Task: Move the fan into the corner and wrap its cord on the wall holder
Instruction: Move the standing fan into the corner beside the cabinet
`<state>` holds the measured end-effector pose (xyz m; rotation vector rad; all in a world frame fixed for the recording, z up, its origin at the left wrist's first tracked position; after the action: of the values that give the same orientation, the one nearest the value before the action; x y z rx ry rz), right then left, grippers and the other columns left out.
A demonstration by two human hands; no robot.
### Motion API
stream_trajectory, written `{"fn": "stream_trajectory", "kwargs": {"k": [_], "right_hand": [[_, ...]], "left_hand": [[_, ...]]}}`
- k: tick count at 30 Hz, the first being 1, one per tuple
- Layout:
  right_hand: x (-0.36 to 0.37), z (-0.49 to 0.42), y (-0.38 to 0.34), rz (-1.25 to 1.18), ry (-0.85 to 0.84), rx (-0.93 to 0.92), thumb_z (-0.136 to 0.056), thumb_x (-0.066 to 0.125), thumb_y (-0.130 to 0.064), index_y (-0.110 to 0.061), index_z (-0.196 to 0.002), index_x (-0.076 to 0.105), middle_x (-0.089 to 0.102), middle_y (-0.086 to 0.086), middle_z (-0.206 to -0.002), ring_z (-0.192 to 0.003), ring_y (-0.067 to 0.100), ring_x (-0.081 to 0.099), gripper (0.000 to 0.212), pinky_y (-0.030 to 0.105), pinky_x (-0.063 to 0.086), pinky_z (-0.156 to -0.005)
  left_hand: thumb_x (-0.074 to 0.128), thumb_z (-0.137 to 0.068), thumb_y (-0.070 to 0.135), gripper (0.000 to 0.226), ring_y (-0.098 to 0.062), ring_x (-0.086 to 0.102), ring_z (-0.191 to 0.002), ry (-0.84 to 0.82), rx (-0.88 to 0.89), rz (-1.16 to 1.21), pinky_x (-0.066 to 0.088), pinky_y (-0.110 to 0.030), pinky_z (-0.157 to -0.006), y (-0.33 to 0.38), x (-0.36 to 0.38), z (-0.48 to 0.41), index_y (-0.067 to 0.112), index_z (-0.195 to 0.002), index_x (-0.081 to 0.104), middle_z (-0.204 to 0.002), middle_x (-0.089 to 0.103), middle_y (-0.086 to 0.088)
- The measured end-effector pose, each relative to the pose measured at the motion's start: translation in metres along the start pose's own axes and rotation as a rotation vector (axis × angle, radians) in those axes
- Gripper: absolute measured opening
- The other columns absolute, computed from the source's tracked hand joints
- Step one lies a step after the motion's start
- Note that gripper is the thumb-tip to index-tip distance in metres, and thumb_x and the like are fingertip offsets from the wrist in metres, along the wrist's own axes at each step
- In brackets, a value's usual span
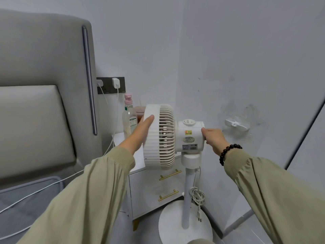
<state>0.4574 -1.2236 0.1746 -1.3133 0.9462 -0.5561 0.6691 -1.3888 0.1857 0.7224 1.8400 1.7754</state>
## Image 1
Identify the black bead bracelet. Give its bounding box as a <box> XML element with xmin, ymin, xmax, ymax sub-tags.
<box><xmin>219</xmin><ymin>143</ymin><xmax>243</xmax><ymax>167</ymax></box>

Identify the grey bedding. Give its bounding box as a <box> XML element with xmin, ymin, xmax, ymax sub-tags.
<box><xmin>0</xmin><ymin>175</ymin><xmax>66</xmax><ymax>244</ymax></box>

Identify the white charging cable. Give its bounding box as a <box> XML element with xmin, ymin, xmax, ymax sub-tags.
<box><xmin>0</xmin><ymin>88</ymin><xmax>120</xmax><ymax>214</ymax></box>
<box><xmin>100</xmin><ymin>86</ymin><xmax>109</xmax><ymax>104</ymax></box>

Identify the white wall hook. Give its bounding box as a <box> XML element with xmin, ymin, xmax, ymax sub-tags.
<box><xmin>224</xmin><ymin>116</ymin><xmax>249</xmax><ymax>131</ymax></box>

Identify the person's right hand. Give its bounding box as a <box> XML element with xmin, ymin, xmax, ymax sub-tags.
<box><xmin>201</xmin><ymin>127</ymin><xmax>230</xmax><ymax>157</ymax></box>

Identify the white fan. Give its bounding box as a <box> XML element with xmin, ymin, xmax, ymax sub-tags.
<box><xmin>142</xmin><ymin>104</ymin><xmax>213</xmax><ymax>244</ymax></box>

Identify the person's left forearm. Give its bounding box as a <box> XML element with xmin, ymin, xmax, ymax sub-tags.
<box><xmin>16</xmin><ymin>146</ymin><xmax>136</xmax><ymax>244</ymax></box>

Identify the gold drawer handle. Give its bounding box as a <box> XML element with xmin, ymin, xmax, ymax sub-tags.
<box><xmin>158</xmin><ymin>189</ymin><xmax>179</xmax><ymax>202</ymax></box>
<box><xmin>159</xmin><ymin>169</ymin><xmax>182</xmax><ymax>181</ymax></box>

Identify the cup of brown drink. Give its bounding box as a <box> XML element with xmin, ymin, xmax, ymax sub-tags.
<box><xmin>134</xmin><ymin>99</ymin><xmax>147</xmax><ymax>124</ymax></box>

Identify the white power cable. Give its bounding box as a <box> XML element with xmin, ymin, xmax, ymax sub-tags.
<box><xmin>189</xmin><ymin>167</ymin><xmax>206</xmax><ymax>223</ymax></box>

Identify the grey padded headboard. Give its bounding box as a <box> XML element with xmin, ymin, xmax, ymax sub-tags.
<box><xmin>0</xmin><ymin>8</ymin><xmax>103</xmax><ymax>191</ymax></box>

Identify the white wardrobe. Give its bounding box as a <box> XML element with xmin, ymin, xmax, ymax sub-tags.
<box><xmin>287</xmin><ymin>104</ymin><xmax>325</xmax><ymax>181</ymax></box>

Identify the white nightstand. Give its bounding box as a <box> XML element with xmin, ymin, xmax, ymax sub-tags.
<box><xmin>113</xmin><ymin>132</ymin><xmax>186</xmax><ymax>231</ymax></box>

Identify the person's right forearm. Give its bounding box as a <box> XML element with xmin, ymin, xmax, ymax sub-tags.
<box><xmin>223</xmin><ymin>149</ymin><xmax>325</xmax><ymax>244</ymax></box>

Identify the dark wall socket panel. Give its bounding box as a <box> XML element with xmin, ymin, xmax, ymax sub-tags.
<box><xmin>96</xmin><ymin>77</ymin><xmax>126</xmax><ymax>95</ymax></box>

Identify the person's left hand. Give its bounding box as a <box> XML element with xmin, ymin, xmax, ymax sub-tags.
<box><xmin>118</xmin><ymin>115</ymin><xmax>155</xmax><ymax>155</ymax></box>

